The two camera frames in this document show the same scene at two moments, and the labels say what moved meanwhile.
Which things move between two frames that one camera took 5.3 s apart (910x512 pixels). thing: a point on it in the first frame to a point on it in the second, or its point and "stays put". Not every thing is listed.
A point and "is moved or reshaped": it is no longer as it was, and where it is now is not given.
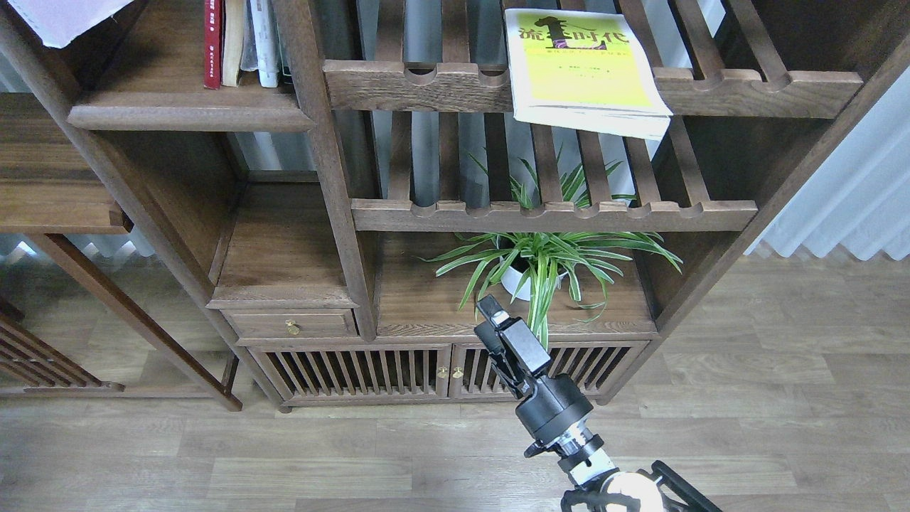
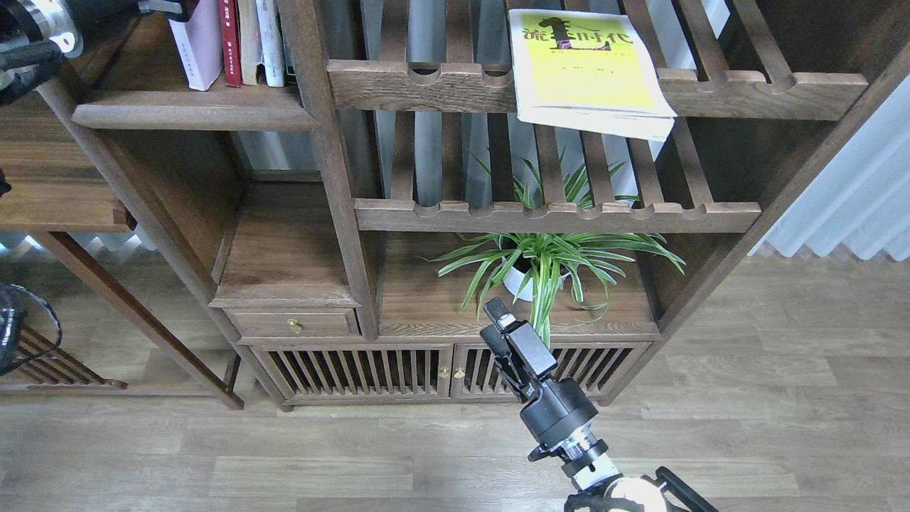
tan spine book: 234,40 to 250,43
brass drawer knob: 293,328 stays put
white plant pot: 512,280 stays put
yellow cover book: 582,70 stays put
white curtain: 859,196 stays put
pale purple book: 55,23 is moved or reshaped
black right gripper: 553,404 stays put
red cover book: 212,44 to 231,43
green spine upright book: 288,76 stays put
